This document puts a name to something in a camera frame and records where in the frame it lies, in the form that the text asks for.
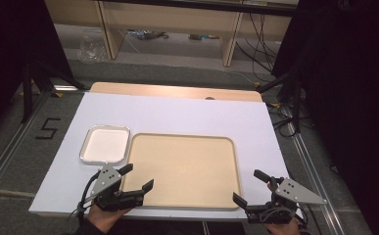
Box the person's left hand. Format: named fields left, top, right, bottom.
left=87, top=204, right=133, bottom=235

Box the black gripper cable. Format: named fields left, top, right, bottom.
left=297, top=205, right=310, bottom=231
left=75, top=170, right=101, bottom=224

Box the large beige rectangular tray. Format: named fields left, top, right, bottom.
left=120, top=132, right=244, bottom=212

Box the tangle of wires and parts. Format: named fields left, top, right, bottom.
left=125, top=28, right=170, bottom=41

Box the small flat tool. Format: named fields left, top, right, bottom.
left=188, top=32, right=221, bottom=42

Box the black curtain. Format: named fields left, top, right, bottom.
left=270, top=0, right=379, bottom=235
left=0, top=0, right=75, bottom=148

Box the white board table cover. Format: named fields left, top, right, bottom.
left=28, top=91, right=304, bottom=223

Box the bundle of black cables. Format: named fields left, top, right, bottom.
left=235, top=12, right=278, bottom=82

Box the person's right hand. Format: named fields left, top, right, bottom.
left=263, top=182, right=303, bottom=235

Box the small white rectangular tray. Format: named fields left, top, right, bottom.
left=78, top=124, right=131, bottom=165

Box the clear plastic bag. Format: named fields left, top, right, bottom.
left=76, top=31, right=111, bottom=64

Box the aluminium floor rail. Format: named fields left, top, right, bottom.
left=279, top=106, right=347, bottom=235
left=0, top=91, right=53, bottom=205

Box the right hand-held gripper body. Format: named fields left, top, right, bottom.
left=245, top=177, right=328, bottom=225

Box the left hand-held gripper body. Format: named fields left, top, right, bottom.
left=89, top=164, right=146, bottom=212

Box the black metal stand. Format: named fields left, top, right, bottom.
left=21, top=59, right=87, bottom=124
left=256, top=68, right=305, bottom=134

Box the light wooden shelf unit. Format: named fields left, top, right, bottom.
left=44, top=0, right=300, bottom=69

